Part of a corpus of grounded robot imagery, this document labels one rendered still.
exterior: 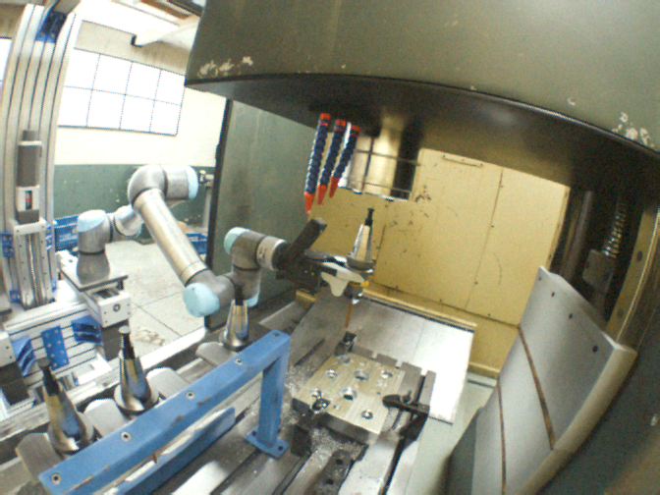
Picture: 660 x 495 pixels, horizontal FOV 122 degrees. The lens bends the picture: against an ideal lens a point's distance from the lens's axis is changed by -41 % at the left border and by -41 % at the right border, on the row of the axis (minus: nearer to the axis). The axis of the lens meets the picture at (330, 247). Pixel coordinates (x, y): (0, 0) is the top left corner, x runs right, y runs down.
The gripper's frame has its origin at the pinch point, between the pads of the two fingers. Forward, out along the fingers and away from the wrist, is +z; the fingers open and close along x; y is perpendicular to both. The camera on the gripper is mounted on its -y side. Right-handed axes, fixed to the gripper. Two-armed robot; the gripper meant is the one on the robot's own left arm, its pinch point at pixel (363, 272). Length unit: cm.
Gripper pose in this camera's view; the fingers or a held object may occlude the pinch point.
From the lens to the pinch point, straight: 64.1
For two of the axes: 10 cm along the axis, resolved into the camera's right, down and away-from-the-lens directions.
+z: 9.0, 2.6, -3.6
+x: -4.1, 1.6, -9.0
